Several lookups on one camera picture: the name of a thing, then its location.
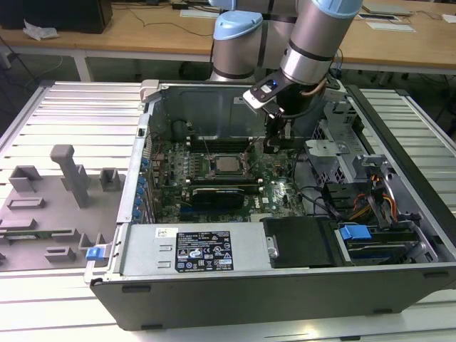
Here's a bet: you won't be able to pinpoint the metal socket cover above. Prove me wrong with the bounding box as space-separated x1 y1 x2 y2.
209 152 249 178

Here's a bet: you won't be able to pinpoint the silver CPU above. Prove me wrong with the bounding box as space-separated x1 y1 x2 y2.
215 155 240 175

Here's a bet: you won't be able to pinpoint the black RAM slot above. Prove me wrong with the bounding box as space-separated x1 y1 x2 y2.
187 182 265 190
185 137 254 145
185 177 264 185
185 143 254 152

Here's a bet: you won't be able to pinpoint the CPU socket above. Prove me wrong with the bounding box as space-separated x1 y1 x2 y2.
208 152 252 179

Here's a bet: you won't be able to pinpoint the silver drive cage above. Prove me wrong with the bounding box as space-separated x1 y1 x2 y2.
304 99 361 186

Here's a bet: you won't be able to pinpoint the black cylindrical component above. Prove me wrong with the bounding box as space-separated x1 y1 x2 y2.
172 120 189 140

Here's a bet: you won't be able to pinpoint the black graphics card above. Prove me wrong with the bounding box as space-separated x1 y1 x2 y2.
191 185 247 212

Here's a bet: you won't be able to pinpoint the silver laptop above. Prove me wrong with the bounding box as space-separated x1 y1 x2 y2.
362 1 415 17

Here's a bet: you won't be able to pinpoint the green motherboard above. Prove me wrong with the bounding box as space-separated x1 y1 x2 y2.
147 137 307 224

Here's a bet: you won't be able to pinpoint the black plastic shroud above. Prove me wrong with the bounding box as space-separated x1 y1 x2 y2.
260 216 338 269

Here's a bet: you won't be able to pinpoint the blue disk carrier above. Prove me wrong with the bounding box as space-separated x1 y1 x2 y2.
339 222 372 247

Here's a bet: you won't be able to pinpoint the wooden desk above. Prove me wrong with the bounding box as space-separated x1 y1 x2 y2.
0 0 456 76

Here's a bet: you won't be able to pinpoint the black hard disk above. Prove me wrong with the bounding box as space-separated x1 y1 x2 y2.
346 233 420 265

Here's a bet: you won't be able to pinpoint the black power supply label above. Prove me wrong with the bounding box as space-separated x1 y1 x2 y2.
176 230 232 272

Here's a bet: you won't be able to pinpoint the black PC case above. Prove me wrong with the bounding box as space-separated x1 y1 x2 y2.
83 78 456 332

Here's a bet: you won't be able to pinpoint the silver power supply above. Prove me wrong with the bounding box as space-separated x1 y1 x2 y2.
119 223 279 278

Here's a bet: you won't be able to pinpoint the white desk leg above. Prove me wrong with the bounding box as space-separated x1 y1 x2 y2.
73 55 93 82

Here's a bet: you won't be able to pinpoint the blue case latch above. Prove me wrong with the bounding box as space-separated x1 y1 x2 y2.
86 245 110 267

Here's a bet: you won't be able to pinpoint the black computer tower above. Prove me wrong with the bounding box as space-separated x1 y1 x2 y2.
0 0 114 35

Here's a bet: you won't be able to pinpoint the crumpled white paper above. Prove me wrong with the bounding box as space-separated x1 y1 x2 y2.
22 19 60 41

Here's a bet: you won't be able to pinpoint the grey parts rack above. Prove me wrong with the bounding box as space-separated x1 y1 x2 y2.
0 144 126 274

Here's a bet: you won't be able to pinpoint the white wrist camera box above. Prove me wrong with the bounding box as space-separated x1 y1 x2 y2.
243 78 286 115

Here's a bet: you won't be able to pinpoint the blue hanging cables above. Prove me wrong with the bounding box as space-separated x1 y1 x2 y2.
329 51 346 78

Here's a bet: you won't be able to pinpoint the black cable connector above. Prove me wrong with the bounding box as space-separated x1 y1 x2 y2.
322 181 353 214

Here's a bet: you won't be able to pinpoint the white desk cable port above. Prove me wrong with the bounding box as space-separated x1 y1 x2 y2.
357 12 403 23

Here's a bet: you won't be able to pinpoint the orange yellow wire bundle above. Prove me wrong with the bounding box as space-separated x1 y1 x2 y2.
351 172 398 221

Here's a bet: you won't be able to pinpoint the grey case handle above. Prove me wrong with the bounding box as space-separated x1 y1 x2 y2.
140 79 162 105

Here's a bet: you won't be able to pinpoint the silver metal hinge bracket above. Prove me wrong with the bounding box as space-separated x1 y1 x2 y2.
265 234 279 259

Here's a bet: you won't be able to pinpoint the black desk cable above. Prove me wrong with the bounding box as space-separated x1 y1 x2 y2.
115 5 175 29

